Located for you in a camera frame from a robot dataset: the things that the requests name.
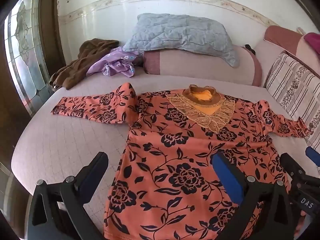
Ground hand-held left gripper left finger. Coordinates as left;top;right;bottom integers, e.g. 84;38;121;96
27;151;109;240

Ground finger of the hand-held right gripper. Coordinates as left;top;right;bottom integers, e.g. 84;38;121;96
305;146;320;167
279;152;306;180

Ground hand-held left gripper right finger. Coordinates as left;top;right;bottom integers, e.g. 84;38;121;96
212;152;294;240

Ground orange floral shirt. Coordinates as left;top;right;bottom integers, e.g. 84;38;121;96
51;82;309;240

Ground bed with pink sheet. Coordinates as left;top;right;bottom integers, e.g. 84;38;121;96
11;74;320;240

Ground striped floral cushion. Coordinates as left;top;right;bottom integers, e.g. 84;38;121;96
264;53;320;146

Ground magenta cloth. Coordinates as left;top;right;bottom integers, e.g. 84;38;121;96
303;32;320;56

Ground pink bolster cushion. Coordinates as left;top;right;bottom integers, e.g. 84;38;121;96
142;44;263;87

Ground purple printed cloth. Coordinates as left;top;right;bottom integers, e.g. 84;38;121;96
85;46;145;78

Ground brown cloth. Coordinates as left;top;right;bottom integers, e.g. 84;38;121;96
48;38;119;91

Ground pink maroon-trimmed cushion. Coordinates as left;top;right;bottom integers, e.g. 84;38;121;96
254;25;320;76

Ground stained glass window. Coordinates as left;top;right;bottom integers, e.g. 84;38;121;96
4;0;55;117

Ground grey quilted pillow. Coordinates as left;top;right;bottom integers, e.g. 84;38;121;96
122;13;241;68

